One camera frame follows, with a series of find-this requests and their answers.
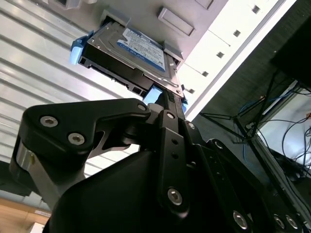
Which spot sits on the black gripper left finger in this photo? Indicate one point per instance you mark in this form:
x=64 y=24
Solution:
x=60 y=121

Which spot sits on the hard disk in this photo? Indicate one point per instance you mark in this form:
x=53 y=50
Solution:
x=138 y=46

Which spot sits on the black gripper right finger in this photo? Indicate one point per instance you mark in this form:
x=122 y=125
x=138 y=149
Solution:
x=233 y=206

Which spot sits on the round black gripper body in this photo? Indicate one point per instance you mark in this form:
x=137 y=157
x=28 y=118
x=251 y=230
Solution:
x=109 y=206

